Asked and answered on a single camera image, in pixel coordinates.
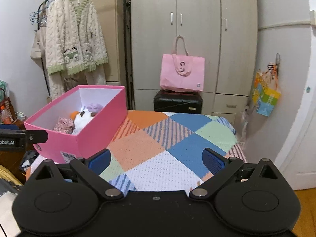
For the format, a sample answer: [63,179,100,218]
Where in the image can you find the white brown plush dog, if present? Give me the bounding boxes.
[72,106,97,135]

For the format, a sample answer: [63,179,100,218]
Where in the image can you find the purple plush toy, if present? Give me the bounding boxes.
[87,103,103,113]

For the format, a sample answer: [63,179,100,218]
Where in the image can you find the pink cardboard box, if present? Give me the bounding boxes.
[24,85,127,163]

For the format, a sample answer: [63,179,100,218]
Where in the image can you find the pink floral cloth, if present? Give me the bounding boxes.
[54,117,74,134]

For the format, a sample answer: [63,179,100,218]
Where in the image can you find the orange plush ball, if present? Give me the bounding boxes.
[70,111,80,120]

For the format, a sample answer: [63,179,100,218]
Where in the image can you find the colourful knitted patchwork blanket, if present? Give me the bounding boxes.
[100,110,244,192]

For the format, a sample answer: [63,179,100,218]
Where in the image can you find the white door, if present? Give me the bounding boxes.
[274,0,316,191]

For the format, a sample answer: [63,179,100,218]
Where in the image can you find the cream fleece pajama pants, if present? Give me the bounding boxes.
[48,64,107,100]

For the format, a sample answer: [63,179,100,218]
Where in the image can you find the black suitcase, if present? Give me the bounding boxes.
[154,90,203,115]

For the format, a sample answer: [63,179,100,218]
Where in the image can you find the colourful hanging gift bag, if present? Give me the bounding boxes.
[252,53,281,117]

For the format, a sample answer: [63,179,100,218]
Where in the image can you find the beige canvas tote bag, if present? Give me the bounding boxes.
[30,2,47,66]

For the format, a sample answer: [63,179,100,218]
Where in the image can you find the pink tote bag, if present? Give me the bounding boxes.
[160,35,205,92]

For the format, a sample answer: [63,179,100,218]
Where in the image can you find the cream fleece pajama top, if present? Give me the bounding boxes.
[46,0,108,75]

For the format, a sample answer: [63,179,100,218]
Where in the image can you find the black clothes rack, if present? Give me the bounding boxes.
[36,0,87,97]

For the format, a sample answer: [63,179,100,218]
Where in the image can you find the beige wardrobe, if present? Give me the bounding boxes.
[92,0,258,122]

